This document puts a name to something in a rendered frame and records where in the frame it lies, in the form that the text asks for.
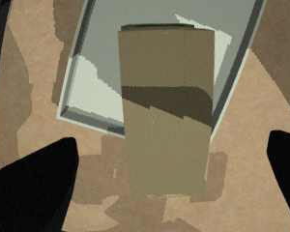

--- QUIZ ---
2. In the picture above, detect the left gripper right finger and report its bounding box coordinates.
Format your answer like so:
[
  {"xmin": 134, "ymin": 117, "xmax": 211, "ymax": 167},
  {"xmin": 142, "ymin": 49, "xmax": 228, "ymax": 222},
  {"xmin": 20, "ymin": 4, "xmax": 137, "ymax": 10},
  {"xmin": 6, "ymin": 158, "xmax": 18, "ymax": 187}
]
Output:
[{"xmin": 267, "ymin": 130, "xmax": 290, "ymax": 209}]

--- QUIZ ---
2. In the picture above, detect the tan and dark green coffee brick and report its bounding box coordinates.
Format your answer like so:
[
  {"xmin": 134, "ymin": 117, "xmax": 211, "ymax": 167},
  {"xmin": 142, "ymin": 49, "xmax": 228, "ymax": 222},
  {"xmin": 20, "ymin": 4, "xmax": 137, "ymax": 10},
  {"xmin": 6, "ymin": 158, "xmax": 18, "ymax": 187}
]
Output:
[{"xmin": 118, "ymin": 23, "xmax": 215, "ymax": 199}]

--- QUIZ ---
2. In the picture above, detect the grey shallow tray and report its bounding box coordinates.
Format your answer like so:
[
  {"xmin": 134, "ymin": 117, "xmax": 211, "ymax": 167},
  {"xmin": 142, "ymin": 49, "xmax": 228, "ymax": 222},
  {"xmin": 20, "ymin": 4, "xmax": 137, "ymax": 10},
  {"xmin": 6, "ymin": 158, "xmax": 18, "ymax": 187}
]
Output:
[{"xmin": 56, "ymin": 0, "xmax": 267, "ymax": 142}]

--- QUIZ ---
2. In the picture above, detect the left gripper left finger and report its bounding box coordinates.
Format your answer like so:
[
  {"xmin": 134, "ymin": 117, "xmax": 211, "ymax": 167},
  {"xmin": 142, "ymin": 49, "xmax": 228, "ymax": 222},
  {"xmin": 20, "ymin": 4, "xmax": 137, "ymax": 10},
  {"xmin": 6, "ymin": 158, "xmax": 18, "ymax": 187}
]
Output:
[{"xmin": 0, "ymin": 137, "xmax": 79, "ymax": 232}]

